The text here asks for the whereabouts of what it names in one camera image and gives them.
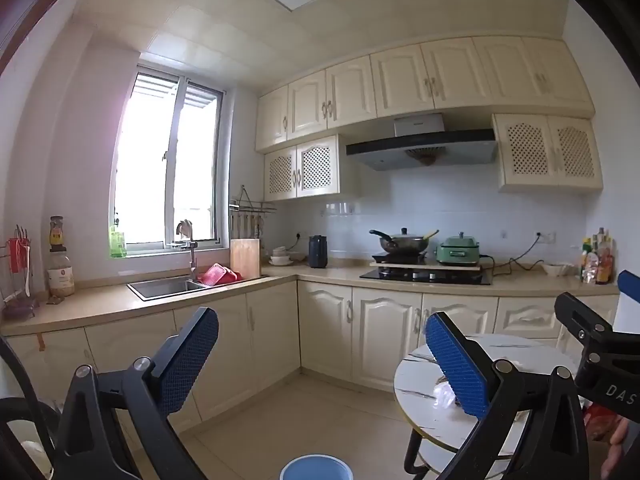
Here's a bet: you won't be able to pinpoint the steel sink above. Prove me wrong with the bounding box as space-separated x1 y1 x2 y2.
126 276 211 302

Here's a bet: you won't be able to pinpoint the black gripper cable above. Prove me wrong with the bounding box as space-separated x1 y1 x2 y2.
0 332 66 480

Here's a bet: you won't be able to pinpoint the blue plastic bin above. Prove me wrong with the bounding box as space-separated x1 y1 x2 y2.
279 454 355 480

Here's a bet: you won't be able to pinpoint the cream wall cabinets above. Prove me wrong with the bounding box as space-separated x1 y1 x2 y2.
255 36 596 153

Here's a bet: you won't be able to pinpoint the wall utensil rack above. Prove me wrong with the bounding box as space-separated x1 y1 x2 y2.
228 185 277 241

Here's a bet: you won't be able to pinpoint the steel faucet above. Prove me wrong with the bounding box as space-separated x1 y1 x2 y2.
167 219 200 281

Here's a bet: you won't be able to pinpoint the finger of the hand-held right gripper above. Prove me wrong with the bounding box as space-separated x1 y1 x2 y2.
554 291 640 366
616 269 640 306

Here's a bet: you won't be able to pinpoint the black induction cooker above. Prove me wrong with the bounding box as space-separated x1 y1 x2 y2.
372 252 428 264

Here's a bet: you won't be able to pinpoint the wooden cutting board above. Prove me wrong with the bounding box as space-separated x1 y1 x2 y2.
230 238 262 279

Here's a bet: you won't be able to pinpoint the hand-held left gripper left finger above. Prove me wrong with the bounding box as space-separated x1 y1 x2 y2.
50 306 221 480

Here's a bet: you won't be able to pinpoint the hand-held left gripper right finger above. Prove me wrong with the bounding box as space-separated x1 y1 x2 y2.
424 311 591 480

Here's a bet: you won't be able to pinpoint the sliding window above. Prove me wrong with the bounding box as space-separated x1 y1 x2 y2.
109 62 227 258

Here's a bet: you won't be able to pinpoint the green dish soap bottle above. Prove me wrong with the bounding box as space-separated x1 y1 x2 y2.
109 217 128 259

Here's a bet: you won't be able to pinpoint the person's right hand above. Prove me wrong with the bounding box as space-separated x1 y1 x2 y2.
601 417 640 480

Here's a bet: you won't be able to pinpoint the green electric cooker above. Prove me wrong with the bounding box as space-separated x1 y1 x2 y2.
435 232 483 266

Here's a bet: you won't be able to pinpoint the glass jar white label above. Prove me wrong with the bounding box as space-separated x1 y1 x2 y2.
47 251 76 298

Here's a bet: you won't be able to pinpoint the black glass gas hob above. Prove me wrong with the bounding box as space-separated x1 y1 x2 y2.
359 266 493 286

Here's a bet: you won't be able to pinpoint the steel wok with lid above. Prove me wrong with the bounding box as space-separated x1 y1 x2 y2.
369 227 441 256

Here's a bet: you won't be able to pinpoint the red knife rack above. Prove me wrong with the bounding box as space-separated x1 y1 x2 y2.
0 224 41 318

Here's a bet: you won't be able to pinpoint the black electric kettle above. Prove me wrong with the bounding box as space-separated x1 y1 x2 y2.
308 234 329 269

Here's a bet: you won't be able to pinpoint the round white marble table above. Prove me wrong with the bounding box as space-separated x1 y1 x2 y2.
394 332 591 480

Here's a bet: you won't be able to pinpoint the wide cream lattice cabinet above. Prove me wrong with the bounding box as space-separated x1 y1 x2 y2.
491 112 604 193

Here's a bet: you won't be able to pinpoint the small cream lattice cabinet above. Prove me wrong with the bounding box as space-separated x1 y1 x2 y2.
263 134 358 202

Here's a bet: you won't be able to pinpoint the dark red door frame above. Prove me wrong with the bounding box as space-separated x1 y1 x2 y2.
0 0 106 71

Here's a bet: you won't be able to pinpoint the group of condiment bottles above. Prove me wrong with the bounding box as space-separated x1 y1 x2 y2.
577 228 616 285

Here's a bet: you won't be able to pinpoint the yellow label bottle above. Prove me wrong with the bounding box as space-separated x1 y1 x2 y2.
48 216 67 253

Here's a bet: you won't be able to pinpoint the black power cable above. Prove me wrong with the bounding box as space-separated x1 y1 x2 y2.
480 232 546 273

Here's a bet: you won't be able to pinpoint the clear printed plastic wrapper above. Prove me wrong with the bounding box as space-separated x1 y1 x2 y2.
434 375 462 409

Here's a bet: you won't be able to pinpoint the black range hood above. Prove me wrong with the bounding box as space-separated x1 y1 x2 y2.
345 112 498 172

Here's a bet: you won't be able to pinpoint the red snack bag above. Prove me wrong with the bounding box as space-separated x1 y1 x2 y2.
584 402 623 443

